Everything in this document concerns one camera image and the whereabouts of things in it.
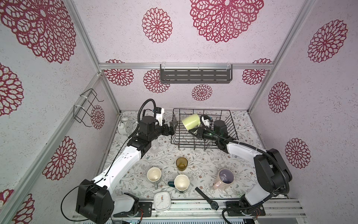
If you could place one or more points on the black wire wall holder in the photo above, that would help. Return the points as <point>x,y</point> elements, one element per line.
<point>83,110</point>

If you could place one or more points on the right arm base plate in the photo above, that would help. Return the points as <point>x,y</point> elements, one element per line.
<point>242,208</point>

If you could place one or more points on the black wire dish rack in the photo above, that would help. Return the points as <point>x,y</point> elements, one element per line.
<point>222,128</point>

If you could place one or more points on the light green mug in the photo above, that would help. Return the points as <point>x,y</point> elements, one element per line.
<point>191,122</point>

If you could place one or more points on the grey wall shelf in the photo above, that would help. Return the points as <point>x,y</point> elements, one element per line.
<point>195,76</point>

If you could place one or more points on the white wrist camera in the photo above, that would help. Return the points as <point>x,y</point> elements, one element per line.
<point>159,112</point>
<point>206,122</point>

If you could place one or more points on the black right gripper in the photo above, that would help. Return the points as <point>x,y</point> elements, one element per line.
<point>199,132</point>

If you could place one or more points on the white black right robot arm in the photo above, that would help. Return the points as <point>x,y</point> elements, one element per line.
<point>272,173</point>

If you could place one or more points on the pink lilac mug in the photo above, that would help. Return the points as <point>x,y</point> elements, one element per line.
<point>223,180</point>

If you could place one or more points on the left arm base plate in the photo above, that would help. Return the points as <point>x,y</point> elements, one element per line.
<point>141,209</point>

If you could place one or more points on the grey cream mug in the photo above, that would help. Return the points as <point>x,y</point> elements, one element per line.
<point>154,175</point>

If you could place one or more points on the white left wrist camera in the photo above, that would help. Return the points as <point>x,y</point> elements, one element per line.
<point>159,112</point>

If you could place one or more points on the black wristwatch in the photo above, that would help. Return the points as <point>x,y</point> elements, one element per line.
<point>214,205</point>

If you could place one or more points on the white square clock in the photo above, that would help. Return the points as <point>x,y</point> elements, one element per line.
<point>162,201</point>

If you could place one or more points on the white twin-bell alarm clock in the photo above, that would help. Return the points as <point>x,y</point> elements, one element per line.
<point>124,126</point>

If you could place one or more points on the amber glass cup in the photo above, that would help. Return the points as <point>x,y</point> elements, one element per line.
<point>181,163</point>

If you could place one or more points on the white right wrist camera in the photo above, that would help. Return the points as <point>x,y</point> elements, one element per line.
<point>206,122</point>

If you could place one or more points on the dark green cream mug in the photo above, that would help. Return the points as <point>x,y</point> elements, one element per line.
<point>180,183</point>

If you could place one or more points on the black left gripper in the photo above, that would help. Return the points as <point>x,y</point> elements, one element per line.
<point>172,129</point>

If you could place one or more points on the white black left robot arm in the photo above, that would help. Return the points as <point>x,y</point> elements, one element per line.
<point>95,200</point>

